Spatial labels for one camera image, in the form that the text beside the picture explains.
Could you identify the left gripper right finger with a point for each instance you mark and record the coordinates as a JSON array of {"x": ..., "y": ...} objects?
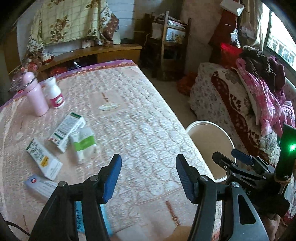
[{"x": 239, "y": 221}]

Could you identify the pink quilted tablecloth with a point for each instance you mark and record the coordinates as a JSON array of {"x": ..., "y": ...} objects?
[{"x": 128, "y": 117}]

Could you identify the wooden shelf rack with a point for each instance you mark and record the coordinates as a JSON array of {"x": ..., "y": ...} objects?
[{"x": 165, "y": 46}]

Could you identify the floral beige cloth cover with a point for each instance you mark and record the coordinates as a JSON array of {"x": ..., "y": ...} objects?
[{"x": 65, "y": 21}]

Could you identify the white flat medicine box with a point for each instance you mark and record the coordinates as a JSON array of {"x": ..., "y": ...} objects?
[{"x": 41, "y": 186}]

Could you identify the white round trash bin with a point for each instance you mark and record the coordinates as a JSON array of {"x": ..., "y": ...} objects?
[{"x": 208, "y": 137}]

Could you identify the floral covered sofa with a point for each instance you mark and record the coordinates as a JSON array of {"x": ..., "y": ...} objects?
[{"x": 219, "y": 96}]

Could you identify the white green medicine box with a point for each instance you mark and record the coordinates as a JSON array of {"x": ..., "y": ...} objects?
[{"x": 60, "y": 136}]

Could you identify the wooden tv cabinet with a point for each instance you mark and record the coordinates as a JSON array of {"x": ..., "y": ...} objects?
[{"x": 80, "y": 58}]

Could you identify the dark clothes pile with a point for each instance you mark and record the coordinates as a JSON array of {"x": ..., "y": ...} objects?
[{"x": 266, "y": 68}]

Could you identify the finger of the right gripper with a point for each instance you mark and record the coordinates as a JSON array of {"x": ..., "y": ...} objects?
[
  {"x": 244, "y": 158},
  {"x": 225, "y": 163}
]

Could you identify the white pill bottle pink label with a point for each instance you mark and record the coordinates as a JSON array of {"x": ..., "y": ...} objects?
[{"x": 53, "y": 93}]

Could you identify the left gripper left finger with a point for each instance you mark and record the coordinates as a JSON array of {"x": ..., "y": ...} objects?
[{"x": 57, "y": 220}]

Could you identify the white green tissue pack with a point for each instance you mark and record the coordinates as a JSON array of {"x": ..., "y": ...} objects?
[{"x": 84, "y": 144}]

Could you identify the pink thermos bottle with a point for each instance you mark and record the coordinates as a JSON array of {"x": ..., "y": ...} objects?
[{"x": 34, "y": 94}]

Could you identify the red pillow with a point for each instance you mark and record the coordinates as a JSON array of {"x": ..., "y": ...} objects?
[{"x": 228, "y": 55}]

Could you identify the pink floral clothes pile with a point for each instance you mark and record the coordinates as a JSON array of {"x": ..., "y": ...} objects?
[{"x": 272, "y": 110}]

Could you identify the red bag on floor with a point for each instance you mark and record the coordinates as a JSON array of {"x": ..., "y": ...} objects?
[{"x": 185, "y": 84}]

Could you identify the white yellow medicine box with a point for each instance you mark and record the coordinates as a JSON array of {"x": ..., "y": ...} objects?
[{"x": 49, "y": 165}]

